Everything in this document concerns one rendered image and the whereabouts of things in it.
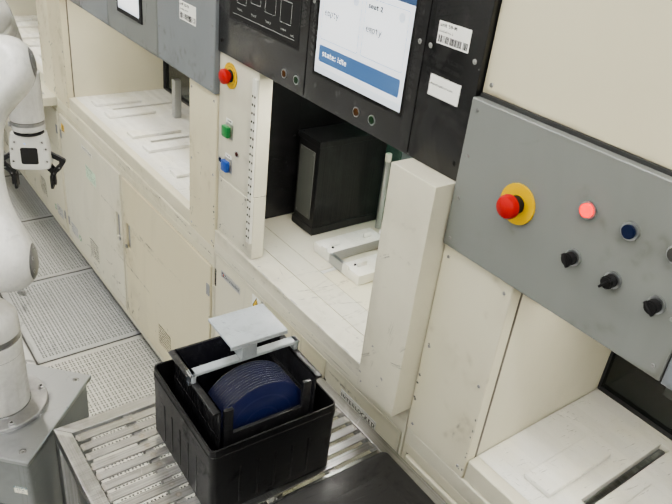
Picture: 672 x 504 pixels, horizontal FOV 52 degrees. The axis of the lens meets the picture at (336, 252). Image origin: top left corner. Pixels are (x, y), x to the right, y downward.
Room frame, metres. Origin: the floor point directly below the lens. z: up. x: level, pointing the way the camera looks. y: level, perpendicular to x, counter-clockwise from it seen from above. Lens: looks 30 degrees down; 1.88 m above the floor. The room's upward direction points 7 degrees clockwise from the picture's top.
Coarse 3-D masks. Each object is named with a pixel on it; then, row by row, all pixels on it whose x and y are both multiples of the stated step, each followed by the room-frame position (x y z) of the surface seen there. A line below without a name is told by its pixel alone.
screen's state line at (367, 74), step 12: (324, 48) 1.45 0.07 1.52; (324, 60) 1.45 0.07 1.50; (336, 60) 1.42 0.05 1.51; (348, 60) 1.39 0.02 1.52; (348, 72) 1.38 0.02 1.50; (360, 72) 1.35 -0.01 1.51; (372, 72) 1.33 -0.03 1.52; (372, 84) 1.32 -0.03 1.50; (384, 84) 1.30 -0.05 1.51; (396, 84) 1.27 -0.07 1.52; (396, 96) 1.27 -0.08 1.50
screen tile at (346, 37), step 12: (324, 0) 1.46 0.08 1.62; (336, 0) 1.43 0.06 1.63; (348, 0) 1.40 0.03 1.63; (360, 0) 1.37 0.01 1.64; (348, 12) 1.40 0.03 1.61; (360, 12) 1.37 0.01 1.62; (324, 24) 1.46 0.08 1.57; (336, 24) 1.43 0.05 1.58; (324, 36) 1.45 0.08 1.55; (336, 36) 1.42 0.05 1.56; (348, 36) 1.39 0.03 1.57; (348, 48) 1.39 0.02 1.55
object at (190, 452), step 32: (160, 384) 1.06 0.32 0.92; (160, 416) 1.07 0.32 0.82; (320, 416) 1.02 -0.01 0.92; (192, 448) 0.94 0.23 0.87; (224, 448) 0.90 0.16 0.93; (256, 448) 0.94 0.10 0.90; (288, 448) 0.98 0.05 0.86; (320, 448) 1.03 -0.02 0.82; (192, 480) 0.94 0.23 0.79; (224, 480) 0.90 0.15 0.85; (256, 480) 0.94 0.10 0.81; (288, 480) 0.99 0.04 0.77
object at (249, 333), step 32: (224, 320) 1.07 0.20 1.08; (256, 320) 1.08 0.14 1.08; (192, 352) 1.11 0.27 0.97; (224, 352) 1.15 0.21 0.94; (256, 352) 1.07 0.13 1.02; (288, 352) 1.13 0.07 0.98; (192, 384) 0.99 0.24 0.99; (192, 416) 1.02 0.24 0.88; (224, 416) 0.94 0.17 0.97; (288, 416) 1.02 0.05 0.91
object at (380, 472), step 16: (368, 464) 0.97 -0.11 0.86; (384, 464) 0.97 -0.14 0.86; (336, 480) 0.92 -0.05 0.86; (352, 480) 0.92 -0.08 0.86; (368, 480) 0.93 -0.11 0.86; (384, 480) 0.93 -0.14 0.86; (400, 480) 0.94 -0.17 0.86; (288, 496) 0.87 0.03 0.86; (304, 496) 0.87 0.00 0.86; (320, 496) 0.88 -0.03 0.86; (336, 496) 0.88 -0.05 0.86; (352, 496) 0.88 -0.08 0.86; (368, 496) 0.89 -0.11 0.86; (384, 496) 0.89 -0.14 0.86; (400, 496) 0.90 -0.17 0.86; (416, 496) 0.90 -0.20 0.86
